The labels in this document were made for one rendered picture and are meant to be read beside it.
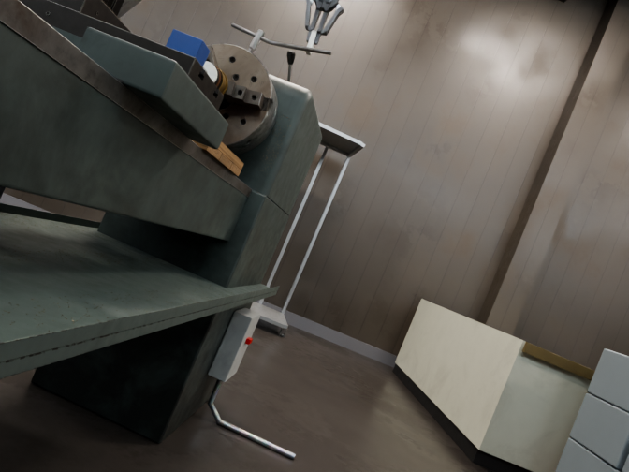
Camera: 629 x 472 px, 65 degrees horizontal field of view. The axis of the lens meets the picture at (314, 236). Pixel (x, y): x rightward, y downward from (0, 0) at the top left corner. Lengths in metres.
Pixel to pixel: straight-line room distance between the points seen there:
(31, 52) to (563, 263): 5.60
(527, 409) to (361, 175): 2.86
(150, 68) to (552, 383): 2.93
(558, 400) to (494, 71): 3.59
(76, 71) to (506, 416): 2.93
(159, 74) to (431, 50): 4.99
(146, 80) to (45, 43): 0.17
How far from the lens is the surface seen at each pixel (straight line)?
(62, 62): 0.67
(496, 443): 3.27
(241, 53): 1.60
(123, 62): 0.79
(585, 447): 3.01
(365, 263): 5.13
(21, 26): 0.62
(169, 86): 0.76
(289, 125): 1.66
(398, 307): 5.24
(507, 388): 3.19
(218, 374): 1.94
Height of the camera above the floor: 0.75
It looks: 2 degrees up
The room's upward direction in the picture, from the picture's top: 23 degrees clockwise
